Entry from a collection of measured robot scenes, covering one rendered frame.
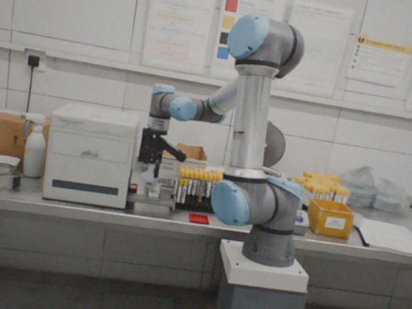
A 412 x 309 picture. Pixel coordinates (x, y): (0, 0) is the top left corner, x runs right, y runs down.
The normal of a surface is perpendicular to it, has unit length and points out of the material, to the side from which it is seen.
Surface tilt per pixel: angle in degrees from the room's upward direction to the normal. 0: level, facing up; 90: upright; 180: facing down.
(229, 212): 95
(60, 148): 90
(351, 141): 90
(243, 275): 90
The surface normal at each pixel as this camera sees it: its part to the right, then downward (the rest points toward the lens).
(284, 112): 0.07, 0.22
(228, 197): -0.79, 0.08
